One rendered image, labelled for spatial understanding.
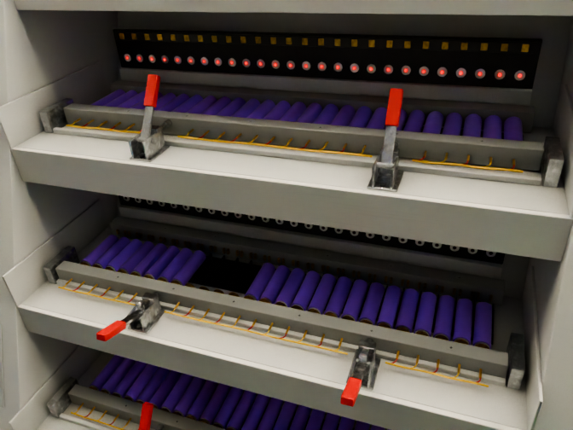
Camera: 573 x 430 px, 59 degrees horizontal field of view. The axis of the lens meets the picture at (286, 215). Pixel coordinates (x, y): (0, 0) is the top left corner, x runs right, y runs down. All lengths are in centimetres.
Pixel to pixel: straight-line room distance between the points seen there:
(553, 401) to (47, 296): 59
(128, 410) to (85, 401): 7
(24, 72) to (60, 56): 6
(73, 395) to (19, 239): 25
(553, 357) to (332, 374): 21
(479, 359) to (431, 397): 6
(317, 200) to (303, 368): 18
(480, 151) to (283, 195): 20
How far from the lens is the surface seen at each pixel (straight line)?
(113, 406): 79
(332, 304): 60
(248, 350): 58
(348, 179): 50
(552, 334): 50
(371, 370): 53
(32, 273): 74
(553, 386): 52
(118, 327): 59
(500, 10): 49
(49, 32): 74
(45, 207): 74
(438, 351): 55
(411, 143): 53
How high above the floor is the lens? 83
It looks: 12 degrees down
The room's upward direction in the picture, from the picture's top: 4 degrees clockwise
